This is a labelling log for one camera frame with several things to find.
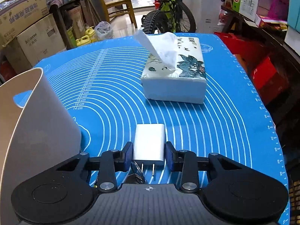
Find green bicycle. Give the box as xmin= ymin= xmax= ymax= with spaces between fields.
xmin=142 ymin=0 xmax=197 ymax=34

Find white charger plug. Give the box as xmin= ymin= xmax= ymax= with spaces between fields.
xmin=132 ymin=123 xmax=166 ymax=176

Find floral tissue pack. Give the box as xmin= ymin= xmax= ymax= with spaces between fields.
xmin=133 ymin=29 xmax=207 ymax=105

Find wooden side table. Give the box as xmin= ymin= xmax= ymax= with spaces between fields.
xmin=46 ymin=0 xmax=94 ymax=50

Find printed cardboard box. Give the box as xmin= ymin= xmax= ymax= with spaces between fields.
xmin=0 ymin=0 xmax=50 ymax=47

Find dark wooden shelf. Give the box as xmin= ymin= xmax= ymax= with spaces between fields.
xmin=220 ymin=5 xmax=300 ymax=59

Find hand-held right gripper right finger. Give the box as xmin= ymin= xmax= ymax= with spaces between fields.
xmin=164 ymin=141 xmax=243 ymax=191

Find green and white carton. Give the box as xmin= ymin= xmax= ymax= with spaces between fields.
xmin=232 ymin=0 xmax=260 ymax=21

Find black plastic crate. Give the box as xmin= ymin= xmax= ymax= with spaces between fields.
xmin=286 ymin=169 xmax=300 ymax=225

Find translucent plastic bag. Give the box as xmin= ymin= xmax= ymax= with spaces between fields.
xmin=94 ymin=21 xmax=113 ymax=41

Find yellow plastic jug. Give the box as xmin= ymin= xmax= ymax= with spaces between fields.
xmin=85 ymin=26 xmax=97 ymax=43
xmin=75 ymin=36 xmax=91 ymax=47

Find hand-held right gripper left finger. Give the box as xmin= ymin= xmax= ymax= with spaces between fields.
xmin=55 ymin=141 xmax=134 ymax=192

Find wooden chair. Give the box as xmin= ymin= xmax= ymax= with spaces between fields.
xmin=94 ymin=0 xmax=137 ymax=29

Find beige plastic storage bin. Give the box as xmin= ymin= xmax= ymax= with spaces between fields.
xmin=0 ymin=67 xmax=82 ymax=225

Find large taped cardboard box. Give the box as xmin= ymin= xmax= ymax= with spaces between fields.
xmin=3 ymin=14 xmax=66 ymax=67

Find blue silicone baking mat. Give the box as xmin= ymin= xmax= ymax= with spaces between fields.
xmin=33 ymin=32 xmax=291 ymax=225

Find teal plastic storage box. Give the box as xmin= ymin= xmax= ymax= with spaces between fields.
xmin=287 ymin=0 xmax=300 ymax=32

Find magenta gift bag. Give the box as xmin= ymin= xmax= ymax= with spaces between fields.
xmin=271 ymin=0 xmax=290 ymax=20

